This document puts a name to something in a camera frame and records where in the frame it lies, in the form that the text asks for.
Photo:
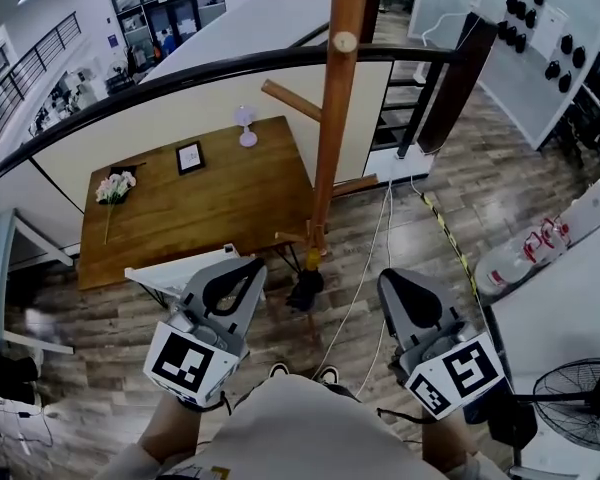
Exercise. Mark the black framed window wall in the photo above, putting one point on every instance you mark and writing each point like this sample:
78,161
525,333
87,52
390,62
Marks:
180,13

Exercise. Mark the dark brown wooden post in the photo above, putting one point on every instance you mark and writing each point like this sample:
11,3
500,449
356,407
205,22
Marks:
455,93
372,3

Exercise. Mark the person's beige shirt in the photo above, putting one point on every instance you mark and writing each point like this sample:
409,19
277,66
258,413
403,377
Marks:
305,433

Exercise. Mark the person's left forearm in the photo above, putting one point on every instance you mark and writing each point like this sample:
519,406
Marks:
170,428

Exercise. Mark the group of black caps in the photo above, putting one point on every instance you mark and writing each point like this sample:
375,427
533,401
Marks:
512,5

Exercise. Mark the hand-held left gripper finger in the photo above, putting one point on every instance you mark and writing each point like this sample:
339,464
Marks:
252,313
195,288

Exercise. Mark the black balcony railing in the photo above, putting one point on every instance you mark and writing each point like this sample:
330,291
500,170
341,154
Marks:
30,63

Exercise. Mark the small lilac table lamp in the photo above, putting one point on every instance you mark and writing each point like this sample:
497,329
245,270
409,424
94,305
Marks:
247,138

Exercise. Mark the frosted glass partition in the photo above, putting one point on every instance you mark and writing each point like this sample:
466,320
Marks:
505,93

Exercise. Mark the black stairway bar railing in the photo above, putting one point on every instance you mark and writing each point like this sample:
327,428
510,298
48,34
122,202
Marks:
405,118

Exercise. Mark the brown wooden coat rack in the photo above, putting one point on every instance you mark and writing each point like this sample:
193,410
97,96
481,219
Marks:
337,118

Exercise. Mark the black picture frame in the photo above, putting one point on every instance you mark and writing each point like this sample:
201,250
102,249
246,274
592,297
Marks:
190,158

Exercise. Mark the black box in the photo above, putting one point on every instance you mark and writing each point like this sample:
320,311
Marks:
512,425

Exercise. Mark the person's right sneaker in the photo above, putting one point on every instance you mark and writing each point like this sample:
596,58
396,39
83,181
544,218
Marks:
329,374

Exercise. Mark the white flower bouquet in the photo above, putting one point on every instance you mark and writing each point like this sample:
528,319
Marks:
115,185

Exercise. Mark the white paper poster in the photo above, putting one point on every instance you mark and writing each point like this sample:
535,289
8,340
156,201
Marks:
550,30

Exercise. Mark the brown wooden table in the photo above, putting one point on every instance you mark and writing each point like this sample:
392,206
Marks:
205,203

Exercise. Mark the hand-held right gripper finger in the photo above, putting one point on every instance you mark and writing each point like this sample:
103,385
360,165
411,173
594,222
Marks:
442,298
397,323

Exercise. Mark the person's sneaker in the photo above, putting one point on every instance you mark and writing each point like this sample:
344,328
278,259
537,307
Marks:
329,374
279,370

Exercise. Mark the person's right forearm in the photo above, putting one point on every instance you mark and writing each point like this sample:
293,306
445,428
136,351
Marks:
445,443

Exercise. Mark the person's left sneaker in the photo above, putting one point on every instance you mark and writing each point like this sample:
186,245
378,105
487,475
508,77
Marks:
279,370

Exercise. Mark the cream balustrade black handrail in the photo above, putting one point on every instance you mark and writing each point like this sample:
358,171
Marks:
205,103

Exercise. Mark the white appliance box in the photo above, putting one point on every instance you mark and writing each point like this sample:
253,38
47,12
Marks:
592,210

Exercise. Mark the white wooden chair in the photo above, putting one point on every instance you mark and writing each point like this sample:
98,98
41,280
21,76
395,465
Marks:
160,275

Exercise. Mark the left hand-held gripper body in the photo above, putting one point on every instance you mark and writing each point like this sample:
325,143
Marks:
185,363

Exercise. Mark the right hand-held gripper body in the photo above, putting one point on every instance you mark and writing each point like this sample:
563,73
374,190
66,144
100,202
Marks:
455,373

